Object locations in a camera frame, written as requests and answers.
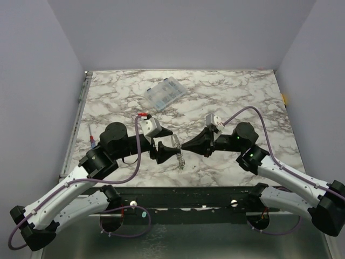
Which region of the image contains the red blue screwdriver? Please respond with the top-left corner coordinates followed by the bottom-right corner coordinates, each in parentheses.
top-left (88, 124), bottom-right (96, 149)

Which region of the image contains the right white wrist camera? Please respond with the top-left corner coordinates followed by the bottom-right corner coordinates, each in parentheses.
top-left (205, 113), bottom-right (224, 133)

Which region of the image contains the clear plastic organizer box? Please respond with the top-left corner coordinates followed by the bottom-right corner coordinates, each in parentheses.
top-left (144, 77), bottom-right (187, 111)

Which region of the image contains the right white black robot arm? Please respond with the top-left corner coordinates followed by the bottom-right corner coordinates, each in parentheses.
top-left (182, 122), bottom-right (344, 237)

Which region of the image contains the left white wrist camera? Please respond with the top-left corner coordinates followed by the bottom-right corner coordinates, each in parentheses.
top-left (140, 117), bottom-right (162, 138)

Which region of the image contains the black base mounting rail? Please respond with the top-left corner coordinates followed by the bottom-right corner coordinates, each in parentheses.
top-left (87, 184), bottom-right (281, 224)

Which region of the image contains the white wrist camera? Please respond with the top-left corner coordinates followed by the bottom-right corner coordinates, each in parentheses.
top-left (205, 113), bottom-right (224, 133)
top-left (140, 117), bottom-right (162, 138)

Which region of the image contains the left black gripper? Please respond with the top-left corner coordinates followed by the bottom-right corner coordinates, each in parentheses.
top-left (114, 127), bottom-right (181, 163)

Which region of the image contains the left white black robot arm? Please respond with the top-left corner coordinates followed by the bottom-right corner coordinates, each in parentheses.
top-left (10, 117), bottom-right (180, 251)

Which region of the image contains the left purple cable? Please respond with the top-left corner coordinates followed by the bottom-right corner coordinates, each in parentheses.
top-left (7, 113), bottom-right (151, 250)

